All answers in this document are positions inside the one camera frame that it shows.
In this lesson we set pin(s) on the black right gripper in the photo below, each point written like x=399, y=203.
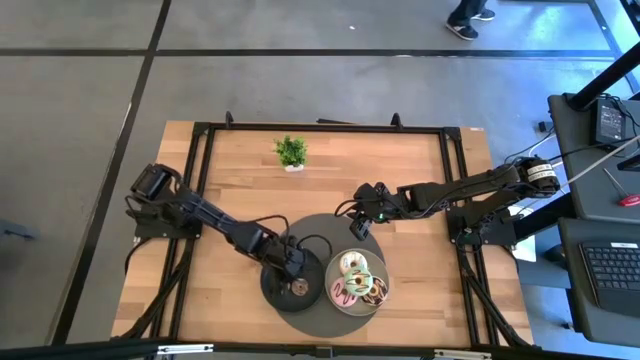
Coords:
x=375, y=200

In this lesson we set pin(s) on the white floor sheet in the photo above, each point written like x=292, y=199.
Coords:
x=525, y=250

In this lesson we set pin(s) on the person's leg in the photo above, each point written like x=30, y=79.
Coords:
x=467, y=10

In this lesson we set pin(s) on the black rig beam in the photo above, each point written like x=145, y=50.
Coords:
x=75, y=350

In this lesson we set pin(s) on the grey side desk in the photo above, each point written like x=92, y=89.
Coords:
x=575, y=135

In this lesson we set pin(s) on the thin white rod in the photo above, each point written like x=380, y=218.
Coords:
x=610, y=155

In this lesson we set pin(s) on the small potted green plant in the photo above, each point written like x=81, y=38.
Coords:
x=291, y=151

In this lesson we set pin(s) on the green frosted donut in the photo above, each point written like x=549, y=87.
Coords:
x=350, y=282

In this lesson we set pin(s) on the black diagonal pole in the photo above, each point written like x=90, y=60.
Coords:
x=632, y=7
x=605, y=77

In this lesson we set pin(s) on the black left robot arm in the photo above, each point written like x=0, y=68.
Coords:
x=220, y=220

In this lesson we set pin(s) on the black plate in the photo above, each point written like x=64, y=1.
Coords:
x=275, y=300

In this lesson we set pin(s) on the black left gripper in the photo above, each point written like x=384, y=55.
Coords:
x=292, y=260

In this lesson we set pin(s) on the chocolate donut white drizzle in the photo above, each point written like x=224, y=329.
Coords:
x=378, y=295

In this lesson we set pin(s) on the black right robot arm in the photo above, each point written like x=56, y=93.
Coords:
x=450, y=192

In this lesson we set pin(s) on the grey plate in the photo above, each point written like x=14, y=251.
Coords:
x=372, y=265

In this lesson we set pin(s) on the white frosted donut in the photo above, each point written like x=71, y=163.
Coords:
x=345, y=262

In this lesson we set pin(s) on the pink frosted donut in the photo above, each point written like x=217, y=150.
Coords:
x=337, y=295

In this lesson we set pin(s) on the round dark grey mat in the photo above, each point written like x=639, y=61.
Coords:
x=325, y=225

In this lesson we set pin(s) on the black keyboard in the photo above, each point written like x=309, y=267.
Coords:
x=612, y=270

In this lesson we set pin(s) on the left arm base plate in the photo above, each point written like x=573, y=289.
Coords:
x=150, y=227

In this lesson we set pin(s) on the dark keyboard desk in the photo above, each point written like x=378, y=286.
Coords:
x=575, y=300

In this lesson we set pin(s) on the black power adapter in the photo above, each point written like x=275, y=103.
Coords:
x=611, y=122

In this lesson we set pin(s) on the person's shoe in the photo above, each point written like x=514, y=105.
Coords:
x=462, y=31
x=485, y=15

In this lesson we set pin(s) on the small brown donut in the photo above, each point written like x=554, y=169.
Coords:
x=295, y=286

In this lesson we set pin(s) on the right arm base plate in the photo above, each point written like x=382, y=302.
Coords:
x=495, y=232

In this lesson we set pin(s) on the black aluminium table frame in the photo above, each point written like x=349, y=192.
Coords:
x=325, y=127

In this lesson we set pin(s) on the small black floor plug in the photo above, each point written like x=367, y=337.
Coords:
x=543, y=127

